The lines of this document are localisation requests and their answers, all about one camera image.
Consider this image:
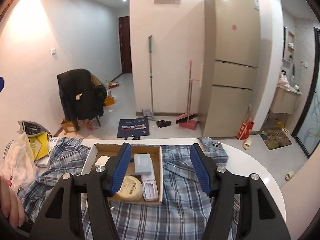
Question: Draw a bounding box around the white power adapter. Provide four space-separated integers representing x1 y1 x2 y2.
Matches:
95 155 109 167

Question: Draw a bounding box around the grey booklet box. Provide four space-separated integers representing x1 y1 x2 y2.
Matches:
134 153 153 176

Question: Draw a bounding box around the white remote-like device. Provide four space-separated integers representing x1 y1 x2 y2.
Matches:
141 173 158 202

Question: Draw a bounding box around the person's left hand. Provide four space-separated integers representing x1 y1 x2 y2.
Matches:
1 177 25 228

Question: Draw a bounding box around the open cardboard box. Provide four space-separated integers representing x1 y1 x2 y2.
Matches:
80 143 164 205

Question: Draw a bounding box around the blue plaid shirt cloth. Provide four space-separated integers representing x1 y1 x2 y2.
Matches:
17 136 241 240

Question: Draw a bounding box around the grey bag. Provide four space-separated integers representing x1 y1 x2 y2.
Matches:
18 121 50 137

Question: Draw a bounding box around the red paper bag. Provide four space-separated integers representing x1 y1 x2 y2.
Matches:
236 115 254 140

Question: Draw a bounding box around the white flat box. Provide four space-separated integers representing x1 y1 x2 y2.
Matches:
35 137 59 168

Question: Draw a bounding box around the patterned door mat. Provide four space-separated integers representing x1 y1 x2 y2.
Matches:
259 129 292 150

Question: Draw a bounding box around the pink broom and dustpan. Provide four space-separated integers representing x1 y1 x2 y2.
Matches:
176 60 199 131

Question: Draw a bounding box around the yellow bag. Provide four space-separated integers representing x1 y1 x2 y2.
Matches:
28 132 50 161

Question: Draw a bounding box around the chair with black jacket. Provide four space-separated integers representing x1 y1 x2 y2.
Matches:
57 69 107 131

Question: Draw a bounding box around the white plastic bag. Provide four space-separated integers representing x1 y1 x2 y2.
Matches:
1 133 36 193

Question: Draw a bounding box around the glass sliding door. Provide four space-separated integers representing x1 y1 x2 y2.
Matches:
292 28 319 158

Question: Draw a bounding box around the bathroom vanity cabinet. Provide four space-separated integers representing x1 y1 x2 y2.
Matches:
270 87 301 114

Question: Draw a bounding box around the dark red door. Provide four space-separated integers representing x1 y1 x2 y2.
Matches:
118 16 132 74

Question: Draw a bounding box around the beige refrigerator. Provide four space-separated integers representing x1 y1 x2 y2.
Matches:
198 0 261 138

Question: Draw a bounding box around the green-handled mop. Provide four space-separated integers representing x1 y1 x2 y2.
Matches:
143 35 155 121

